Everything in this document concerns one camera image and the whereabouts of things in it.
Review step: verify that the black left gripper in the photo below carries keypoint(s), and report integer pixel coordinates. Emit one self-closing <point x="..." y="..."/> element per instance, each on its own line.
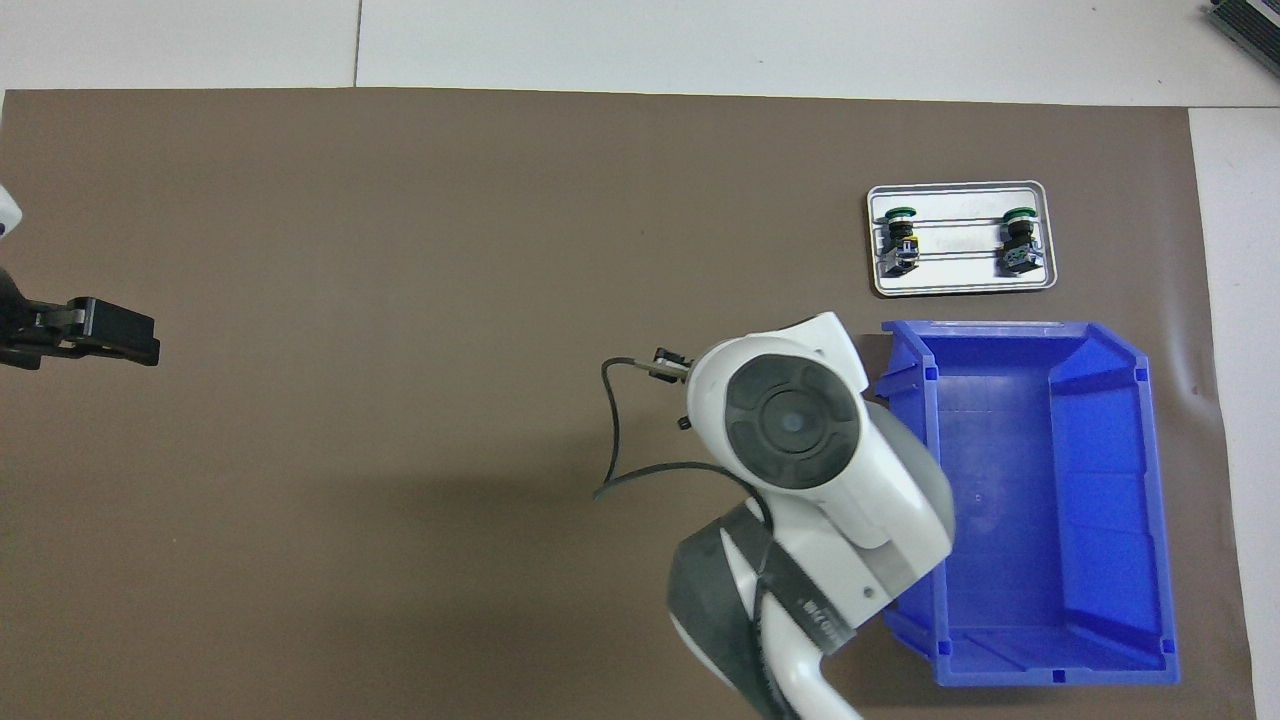
<point x="15" y="330"/>

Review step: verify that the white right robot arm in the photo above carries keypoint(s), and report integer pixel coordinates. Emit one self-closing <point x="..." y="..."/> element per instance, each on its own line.
<point x="860" y="500"/>

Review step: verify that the green push button yellow mark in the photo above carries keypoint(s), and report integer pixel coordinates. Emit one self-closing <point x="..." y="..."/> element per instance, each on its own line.
<point x="900" y="245"/>

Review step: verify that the green push button blue base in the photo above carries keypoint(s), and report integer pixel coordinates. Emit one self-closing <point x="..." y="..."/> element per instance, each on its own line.
<point x="1020" y="245"/>

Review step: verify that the brown table mat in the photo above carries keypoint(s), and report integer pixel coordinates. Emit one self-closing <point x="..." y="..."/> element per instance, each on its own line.
<point x="300" y="250"/>

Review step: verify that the grey metal tray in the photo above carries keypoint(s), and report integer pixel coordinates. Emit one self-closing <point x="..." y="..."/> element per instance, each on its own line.
<point x="960" y="275"/>

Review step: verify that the blue plastic storage bin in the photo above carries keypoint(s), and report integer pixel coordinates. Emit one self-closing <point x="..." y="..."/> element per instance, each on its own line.
<point x="1010" y="500"/>

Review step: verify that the grey striped device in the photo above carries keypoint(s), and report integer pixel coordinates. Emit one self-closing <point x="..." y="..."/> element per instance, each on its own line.
<point x="1250" y="25"/>

